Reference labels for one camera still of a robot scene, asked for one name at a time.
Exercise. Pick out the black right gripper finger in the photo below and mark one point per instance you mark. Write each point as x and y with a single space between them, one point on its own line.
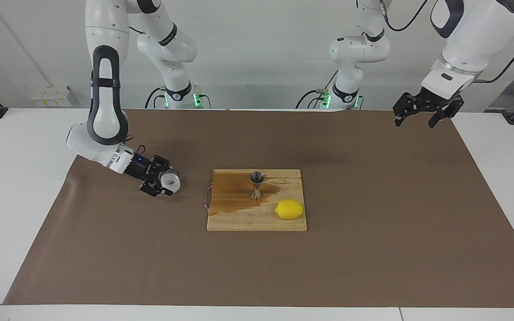
164 164
152 188

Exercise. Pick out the steel jigger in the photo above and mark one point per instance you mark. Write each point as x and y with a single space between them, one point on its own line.
257 178

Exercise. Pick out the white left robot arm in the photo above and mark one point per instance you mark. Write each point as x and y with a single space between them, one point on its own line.
359 49

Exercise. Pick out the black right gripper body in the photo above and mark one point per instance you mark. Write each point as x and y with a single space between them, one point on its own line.
143 169

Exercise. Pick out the brown paper mat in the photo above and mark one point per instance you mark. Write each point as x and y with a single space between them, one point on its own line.
257 267

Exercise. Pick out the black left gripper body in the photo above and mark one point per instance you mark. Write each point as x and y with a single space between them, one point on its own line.
437 101

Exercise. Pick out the yellow lemon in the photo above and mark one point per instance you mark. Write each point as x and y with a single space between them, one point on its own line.
289 209

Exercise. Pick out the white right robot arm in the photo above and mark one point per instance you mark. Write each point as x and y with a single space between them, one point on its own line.
105 44

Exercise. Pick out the white socket box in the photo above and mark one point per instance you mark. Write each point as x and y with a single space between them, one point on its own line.
47 98

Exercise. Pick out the wooden cutting board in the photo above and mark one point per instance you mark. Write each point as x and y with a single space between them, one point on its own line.
248 218

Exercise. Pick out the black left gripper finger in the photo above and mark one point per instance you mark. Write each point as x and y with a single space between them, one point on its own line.
455 108
406 104

